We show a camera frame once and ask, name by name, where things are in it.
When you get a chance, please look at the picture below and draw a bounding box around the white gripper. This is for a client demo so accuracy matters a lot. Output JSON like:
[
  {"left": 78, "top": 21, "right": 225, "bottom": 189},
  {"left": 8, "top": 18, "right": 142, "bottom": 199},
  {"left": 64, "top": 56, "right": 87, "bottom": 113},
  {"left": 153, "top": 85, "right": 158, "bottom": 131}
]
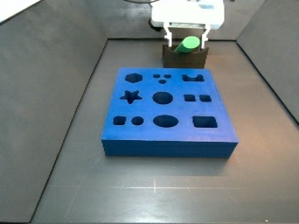
[{"left": 151, "top": 0, "right": 225, "bottom": 50}]

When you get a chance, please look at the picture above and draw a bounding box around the green oval cylinder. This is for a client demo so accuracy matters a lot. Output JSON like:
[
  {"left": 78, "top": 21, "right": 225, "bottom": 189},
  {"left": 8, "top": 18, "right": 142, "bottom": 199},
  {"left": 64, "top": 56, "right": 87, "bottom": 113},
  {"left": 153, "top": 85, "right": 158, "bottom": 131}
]
[{"left": 174, "top": 36, "right": 202, "bottom": 53}]

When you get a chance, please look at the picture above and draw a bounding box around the black curved fixture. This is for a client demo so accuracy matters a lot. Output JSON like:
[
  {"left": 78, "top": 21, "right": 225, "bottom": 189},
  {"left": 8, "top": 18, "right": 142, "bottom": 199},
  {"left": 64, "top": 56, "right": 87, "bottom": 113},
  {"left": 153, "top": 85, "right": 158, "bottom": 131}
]
[{"left": 163, "top": 45, "right": 210, "bottom": 68}]

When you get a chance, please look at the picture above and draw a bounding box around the blue foam shape board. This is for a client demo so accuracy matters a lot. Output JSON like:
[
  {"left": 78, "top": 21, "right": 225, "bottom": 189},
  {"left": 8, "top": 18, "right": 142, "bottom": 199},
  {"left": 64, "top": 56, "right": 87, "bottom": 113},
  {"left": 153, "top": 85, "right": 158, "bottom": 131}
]
[{"left": 101, "top": 67, "right": 239, "bottom": 158}]

